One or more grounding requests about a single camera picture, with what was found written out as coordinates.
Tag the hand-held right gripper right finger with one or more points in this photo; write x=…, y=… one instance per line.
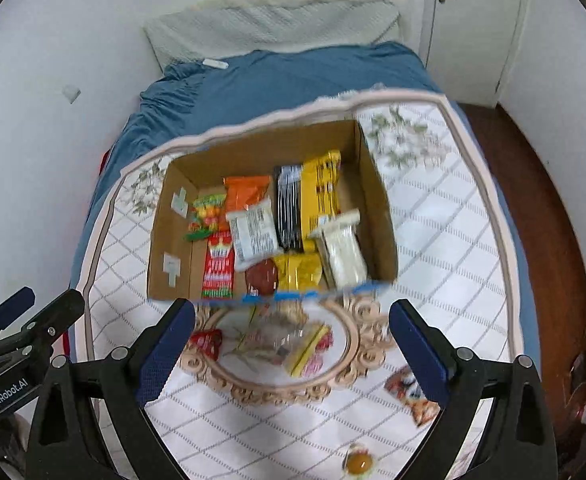
x=418, y=355

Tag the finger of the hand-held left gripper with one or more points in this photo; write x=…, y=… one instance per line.
x=55, y=315
x=15, y=307

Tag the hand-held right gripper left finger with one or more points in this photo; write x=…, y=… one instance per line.
x=168, y=350

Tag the long red snack packet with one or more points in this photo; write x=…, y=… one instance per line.
x=219, y=267

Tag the clear packet with brown snack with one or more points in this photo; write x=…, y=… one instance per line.
x=275, y=325

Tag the cardboard box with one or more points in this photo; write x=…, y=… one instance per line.
x=178, y=240

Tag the dark red snack packet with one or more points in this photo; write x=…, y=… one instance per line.
x=263, y=276

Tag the plain white snack packet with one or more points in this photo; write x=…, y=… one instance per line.
x=343, y=250

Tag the green snack packet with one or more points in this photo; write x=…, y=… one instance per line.
x=205, y=217

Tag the white packet with printed label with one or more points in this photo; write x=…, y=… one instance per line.
x=253, y=235

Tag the small yellow snack packet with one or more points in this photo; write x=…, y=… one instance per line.
x=298, y=272

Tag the black and yellow snack packet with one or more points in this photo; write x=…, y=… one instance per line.
x=313, y=195

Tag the panda face snack packet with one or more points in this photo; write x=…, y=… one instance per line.
x=400, y=385

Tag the small red snack packet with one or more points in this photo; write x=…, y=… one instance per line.
x=207, y=344

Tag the orange and white snack packet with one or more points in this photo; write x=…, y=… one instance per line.
x=423, y=412

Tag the floral checked mat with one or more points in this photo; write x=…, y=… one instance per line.
x=448, y=240

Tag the clear packet with egg yolk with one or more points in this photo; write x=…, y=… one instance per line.
x=359, y=462

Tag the red cloth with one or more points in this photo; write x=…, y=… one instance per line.
x=104, y=164

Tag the small white flat device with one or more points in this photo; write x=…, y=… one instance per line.
x=215, y=63

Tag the bed with blue sheet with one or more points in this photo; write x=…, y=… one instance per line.
x=293, y=80

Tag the white door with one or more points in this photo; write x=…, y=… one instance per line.
x=478, y=30

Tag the grey textured pillow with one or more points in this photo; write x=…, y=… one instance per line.
x=273, y=30

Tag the white wall socket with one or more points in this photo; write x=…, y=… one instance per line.
x=71, y=94

